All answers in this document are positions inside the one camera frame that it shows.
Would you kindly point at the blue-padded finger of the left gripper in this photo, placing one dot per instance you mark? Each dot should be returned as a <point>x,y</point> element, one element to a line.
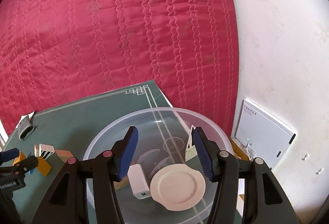
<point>8,155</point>

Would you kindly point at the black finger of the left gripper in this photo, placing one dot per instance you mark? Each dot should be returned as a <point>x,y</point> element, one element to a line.
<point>27,164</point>

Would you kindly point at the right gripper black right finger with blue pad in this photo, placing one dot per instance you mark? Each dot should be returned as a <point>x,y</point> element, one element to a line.
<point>264,200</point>

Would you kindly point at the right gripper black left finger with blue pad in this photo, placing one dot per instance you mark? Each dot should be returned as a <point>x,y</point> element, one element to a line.
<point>66,199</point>

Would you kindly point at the tan wooden wedge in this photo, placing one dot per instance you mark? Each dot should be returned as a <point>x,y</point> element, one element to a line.
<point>64,155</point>

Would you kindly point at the white charger block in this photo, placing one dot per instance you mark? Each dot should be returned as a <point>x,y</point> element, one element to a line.
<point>138,182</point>

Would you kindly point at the white round plate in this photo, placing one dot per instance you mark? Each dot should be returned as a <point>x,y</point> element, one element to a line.
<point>178,187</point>

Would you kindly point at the white zebra-striped wedge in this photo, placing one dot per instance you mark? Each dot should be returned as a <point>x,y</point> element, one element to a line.
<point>190,151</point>

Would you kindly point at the orange striped wedge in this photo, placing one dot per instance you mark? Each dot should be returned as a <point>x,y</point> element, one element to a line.
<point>20,157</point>

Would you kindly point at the orange black-striped wedge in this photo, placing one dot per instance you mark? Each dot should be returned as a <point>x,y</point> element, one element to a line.
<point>43,167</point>

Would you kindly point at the green table mat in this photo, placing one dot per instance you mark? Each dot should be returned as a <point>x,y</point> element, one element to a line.
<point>72,127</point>

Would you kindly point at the white paper under glove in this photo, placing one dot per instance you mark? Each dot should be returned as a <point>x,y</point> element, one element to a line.
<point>29,116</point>

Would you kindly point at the pink quilted bedspread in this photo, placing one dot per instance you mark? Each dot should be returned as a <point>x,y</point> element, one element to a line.
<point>58,51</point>

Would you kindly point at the white wall box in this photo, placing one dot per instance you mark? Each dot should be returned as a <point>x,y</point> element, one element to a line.
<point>262,134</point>

